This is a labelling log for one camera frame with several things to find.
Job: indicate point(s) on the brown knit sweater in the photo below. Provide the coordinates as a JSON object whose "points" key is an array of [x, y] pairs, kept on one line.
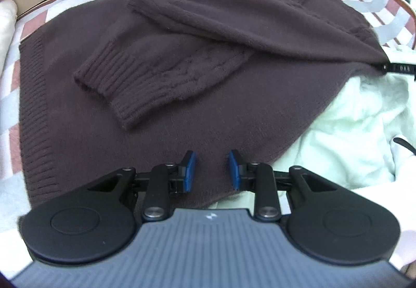
{"points": [[201, 96]]}

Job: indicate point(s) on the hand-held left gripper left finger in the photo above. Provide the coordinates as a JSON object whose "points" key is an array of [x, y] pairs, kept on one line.
{"points": [[190, 171]]}

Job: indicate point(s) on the pale green fleece garment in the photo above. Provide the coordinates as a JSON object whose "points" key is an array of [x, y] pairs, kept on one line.
{"points": [[351, 132]]}

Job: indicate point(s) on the white folded blanket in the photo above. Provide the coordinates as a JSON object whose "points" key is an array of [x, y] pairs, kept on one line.
{"points": [[6, 21]]}

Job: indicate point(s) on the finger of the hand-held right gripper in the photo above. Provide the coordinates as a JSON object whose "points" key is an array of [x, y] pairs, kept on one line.
{"points": [[399, 70]]}

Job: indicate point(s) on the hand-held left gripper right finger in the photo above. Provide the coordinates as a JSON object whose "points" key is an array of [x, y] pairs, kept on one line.
{"points": [[234, 171]]}

